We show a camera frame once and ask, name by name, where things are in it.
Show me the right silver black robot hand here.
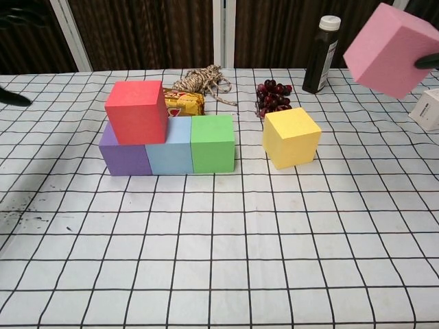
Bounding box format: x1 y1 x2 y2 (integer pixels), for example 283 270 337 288
413 51 439 71

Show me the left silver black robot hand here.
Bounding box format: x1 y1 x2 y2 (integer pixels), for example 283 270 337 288
0 5 51 106

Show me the pink foam cube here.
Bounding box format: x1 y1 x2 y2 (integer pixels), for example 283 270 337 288
342 2 439 100

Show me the red foam cube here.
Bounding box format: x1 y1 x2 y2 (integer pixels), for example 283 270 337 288
104 80 169 145

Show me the purple foam cube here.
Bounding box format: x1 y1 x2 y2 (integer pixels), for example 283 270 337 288
98 121 154 177

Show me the light blue foam cube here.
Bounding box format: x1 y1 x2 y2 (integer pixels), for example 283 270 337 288
145 115 193 175

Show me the yellow foam cube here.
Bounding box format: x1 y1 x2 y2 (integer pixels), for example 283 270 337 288
262 107 322 171

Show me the green foam cube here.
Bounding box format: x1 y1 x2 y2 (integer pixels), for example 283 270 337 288
190 114 236 174

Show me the white cardboard box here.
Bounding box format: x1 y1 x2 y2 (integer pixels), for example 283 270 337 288
407 89 439 132

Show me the dark bottle white cap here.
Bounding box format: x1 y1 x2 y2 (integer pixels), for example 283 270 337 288
302 15 342 95

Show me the dark red grape bunch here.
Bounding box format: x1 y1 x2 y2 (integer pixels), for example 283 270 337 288
254 79 294 120

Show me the golden biscuit packet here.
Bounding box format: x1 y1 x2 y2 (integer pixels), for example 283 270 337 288
163 87 206 117

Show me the white partition post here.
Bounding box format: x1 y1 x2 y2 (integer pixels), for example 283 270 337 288
211 0 236 69
389 0 412 18
50 0 93 73

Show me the braided rope bundle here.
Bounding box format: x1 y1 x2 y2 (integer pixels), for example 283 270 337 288
172 64 239 107

